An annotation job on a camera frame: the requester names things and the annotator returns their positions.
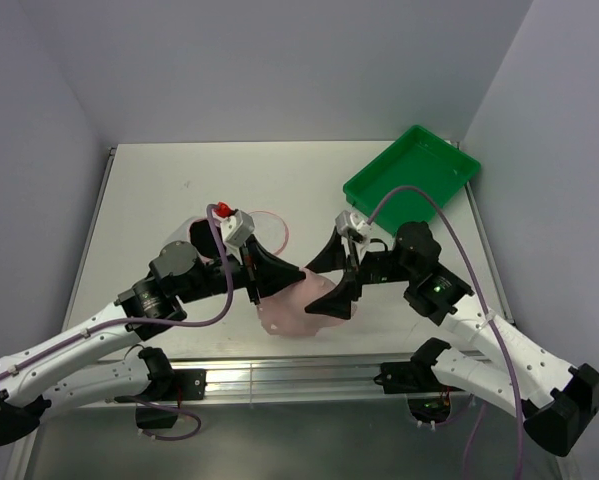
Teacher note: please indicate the black bra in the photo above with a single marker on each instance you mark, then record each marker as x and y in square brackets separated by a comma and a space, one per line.
[201, 237]

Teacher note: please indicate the aluminium frame rail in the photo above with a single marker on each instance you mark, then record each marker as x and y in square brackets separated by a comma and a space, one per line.
[289, 375]

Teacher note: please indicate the pink bra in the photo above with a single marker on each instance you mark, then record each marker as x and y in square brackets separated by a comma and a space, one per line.
[283, 314]

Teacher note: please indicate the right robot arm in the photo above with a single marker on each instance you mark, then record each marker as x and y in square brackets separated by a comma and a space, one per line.
[555, 399]

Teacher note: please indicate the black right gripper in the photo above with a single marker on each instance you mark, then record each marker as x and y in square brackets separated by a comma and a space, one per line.
[338, 300]

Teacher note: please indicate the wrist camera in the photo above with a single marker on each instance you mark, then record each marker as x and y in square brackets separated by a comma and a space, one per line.
[352, 226]
[236, 226]

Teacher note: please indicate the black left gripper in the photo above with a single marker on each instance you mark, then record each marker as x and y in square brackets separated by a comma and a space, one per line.
[271, 273]

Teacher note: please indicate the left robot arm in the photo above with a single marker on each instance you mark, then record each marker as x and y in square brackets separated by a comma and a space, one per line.
[105, 357]

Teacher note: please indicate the green plastic tray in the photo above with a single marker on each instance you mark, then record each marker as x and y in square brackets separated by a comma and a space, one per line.
[418, 158]

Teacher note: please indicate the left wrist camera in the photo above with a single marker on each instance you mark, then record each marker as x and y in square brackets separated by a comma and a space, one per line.
[236, 226]

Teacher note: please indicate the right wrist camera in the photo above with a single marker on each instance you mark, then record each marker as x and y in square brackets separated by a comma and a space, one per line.
[352, 226]

